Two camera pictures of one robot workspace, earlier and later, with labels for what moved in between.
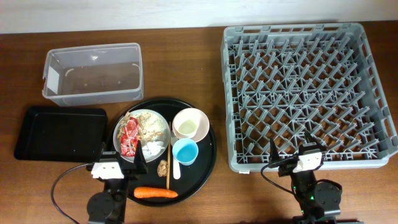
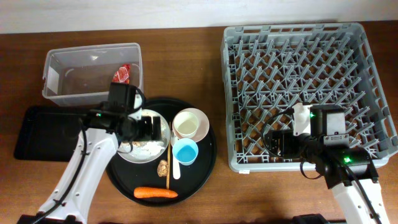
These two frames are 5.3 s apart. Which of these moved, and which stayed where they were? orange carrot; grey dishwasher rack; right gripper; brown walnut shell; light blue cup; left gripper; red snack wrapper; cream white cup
Moved: right gripper; left gripper; red snack wrapper
Stayed: brown walnut shell; light blue cup; orange carrot; cream white cup; grey dishwasher rack
